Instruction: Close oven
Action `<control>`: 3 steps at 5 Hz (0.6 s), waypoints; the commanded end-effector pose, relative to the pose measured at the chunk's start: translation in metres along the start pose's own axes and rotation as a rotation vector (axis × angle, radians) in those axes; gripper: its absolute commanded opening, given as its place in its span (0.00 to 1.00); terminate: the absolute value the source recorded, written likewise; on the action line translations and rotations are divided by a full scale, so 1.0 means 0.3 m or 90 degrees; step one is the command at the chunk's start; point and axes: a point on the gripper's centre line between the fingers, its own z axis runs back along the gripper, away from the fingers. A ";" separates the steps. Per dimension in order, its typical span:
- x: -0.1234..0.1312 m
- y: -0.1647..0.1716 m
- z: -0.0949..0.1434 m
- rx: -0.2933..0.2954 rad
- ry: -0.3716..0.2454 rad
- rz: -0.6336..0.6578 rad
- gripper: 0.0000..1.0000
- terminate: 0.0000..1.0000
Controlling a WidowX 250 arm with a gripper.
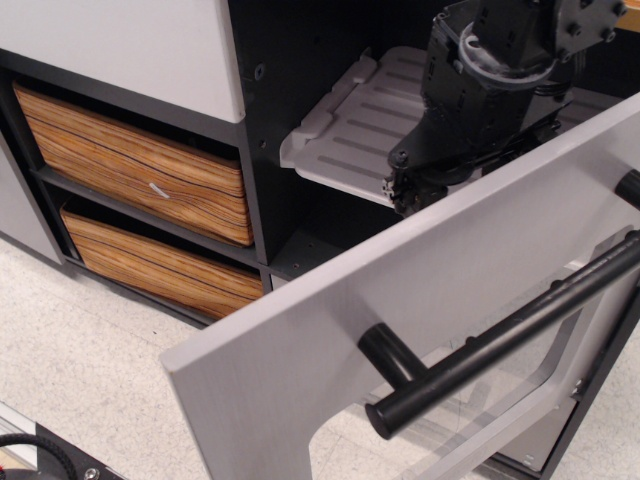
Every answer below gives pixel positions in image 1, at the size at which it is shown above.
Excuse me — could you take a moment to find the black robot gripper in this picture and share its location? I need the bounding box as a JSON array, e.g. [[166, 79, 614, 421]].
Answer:
[[383, 13, 574, 216]]

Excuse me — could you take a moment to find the grey oven door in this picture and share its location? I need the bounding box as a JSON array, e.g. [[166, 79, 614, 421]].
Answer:
[[161, 97, 639, 479]]

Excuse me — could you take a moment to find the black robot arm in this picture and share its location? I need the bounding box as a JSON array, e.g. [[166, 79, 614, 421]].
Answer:
[[384, 1, 628, 217]]

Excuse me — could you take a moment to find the grey oven tray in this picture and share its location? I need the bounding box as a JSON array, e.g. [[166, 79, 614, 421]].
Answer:
[[280, 46, 637, 215]]

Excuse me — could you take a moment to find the lower wood grain drawer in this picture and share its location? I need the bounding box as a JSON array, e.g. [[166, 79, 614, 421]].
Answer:
[[60, 199, 263, 319]]

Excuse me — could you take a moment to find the wood grain drawer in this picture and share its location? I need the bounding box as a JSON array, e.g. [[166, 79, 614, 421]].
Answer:
[[60, 199, 263, 319], [13, 83, 254, 247]]

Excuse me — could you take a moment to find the upper wood grain drawer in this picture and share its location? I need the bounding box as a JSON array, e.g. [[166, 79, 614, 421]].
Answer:
[[13, 83, 254, 247]]

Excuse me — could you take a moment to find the white sink front panel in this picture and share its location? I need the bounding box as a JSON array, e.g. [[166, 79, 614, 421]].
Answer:
[[1, 1, 246, 123]]

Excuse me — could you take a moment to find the dark grey cabinet frame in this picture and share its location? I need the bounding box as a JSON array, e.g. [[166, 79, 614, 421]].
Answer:
[[0, 0, 640, 480]]

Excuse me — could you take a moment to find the black door handle bar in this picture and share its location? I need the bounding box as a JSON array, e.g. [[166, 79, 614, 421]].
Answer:
[[357, 170, 640, 441]]

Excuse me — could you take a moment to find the black robot base with cables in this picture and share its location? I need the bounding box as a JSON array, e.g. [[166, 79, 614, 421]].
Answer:
[[1, 402, 124, 479]]

